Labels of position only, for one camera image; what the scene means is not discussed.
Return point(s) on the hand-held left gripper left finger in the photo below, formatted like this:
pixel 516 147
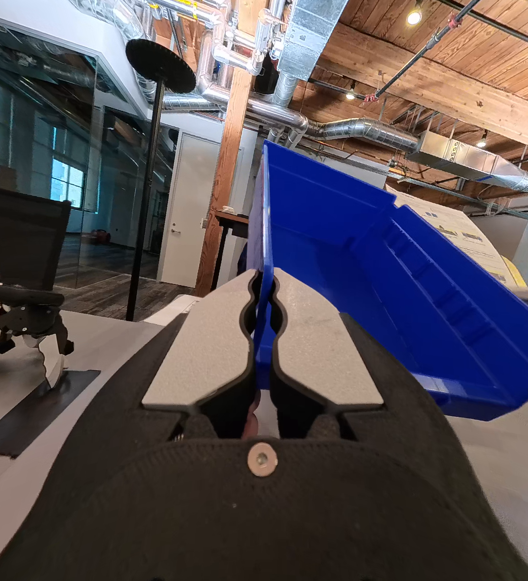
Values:
pixel 200 358

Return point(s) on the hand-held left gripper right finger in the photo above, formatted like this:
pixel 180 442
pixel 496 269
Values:
pixel 323 358

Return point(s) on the blue plastic bin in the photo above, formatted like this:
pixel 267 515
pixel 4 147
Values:
pixel 336 249

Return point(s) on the wooden top office desk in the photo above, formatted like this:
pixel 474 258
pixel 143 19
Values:
pixel 234 218

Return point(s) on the grey desk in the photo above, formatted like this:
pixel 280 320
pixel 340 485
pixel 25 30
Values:
pixel 495 454

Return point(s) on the person's left hand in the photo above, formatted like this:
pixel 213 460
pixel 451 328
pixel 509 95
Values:
pixel 250 426

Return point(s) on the white door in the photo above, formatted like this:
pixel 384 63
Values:
pixel 187 204

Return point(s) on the red floor appliance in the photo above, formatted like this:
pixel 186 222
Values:
pixel 100 236

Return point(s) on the printed instruction sheet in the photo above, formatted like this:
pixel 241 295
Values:
pixel 454 227

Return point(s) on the white stand with wooden board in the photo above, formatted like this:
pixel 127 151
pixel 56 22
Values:
pixel 513 272

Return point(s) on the black mesh chair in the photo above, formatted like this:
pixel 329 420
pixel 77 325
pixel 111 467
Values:
pixel 19 227

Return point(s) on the ceiling spot light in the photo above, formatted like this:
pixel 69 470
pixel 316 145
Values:
pixel 413 17
pixel 481 141
pixel 350 95

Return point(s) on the cardboard box stack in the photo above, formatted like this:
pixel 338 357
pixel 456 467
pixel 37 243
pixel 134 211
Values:
pixel 6 176

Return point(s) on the black floor lamp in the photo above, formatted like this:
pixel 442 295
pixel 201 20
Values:
pixel 159 63

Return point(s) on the black ceiling pipe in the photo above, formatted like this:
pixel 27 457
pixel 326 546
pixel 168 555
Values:
pixel 427 45

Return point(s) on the black and white camera rig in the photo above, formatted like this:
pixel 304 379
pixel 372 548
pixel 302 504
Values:
pixel 28 313

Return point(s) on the wooden post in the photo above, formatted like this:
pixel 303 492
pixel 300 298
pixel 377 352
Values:
pixel 227 159

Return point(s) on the silver round air duct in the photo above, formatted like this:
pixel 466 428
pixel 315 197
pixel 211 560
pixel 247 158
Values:
pixel 364 129

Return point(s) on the rectangular metal air duct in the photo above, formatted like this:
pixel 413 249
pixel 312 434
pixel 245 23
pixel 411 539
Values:
pixel 463 159

